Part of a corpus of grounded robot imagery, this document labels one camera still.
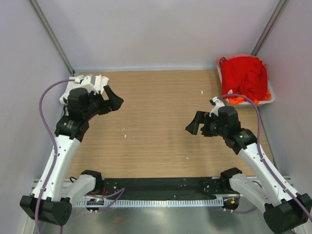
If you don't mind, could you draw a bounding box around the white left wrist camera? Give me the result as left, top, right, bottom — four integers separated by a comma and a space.
69, 74, 104, 95

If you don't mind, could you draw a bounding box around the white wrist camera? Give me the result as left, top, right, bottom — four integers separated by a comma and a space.
69, 74, 104, 95
209, 97, 225, 117

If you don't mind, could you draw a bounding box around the white t-shirt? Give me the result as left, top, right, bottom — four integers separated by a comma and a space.
59, 75, 110, 104

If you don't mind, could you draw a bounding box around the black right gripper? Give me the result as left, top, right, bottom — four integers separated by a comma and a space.
185, 111, 228, 137

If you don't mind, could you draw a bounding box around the slotted cable duct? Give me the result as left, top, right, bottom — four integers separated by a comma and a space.
73, 197, 224, 208

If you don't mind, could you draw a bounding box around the red t-shirt in basket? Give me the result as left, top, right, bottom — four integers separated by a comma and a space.
220, 56, 269, 101

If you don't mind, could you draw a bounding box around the grey perforated plastic basket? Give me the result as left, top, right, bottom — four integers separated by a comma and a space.
216, 55, 275, 108

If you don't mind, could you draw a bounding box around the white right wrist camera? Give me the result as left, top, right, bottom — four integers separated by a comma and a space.
209, 97, 225, 117

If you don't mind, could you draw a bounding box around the aluminium frame rail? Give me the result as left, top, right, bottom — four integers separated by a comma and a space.
29, 176, 297, 198

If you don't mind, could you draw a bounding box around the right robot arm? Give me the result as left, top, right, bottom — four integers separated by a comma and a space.
185, 106, 312, 234

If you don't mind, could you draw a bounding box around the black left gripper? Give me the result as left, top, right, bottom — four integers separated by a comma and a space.
82, 85, 123, 120

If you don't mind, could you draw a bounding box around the orange garment in basket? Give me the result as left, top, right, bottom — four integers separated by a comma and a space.
226, 90, 274, 106

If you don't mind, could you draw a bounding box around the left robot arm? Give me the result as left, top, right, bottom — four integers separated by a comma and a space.
19, 85, 124, 226

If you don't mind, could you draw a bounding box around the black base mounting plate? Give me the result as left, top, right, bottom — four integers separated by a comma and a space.
88, 177, 238, 200

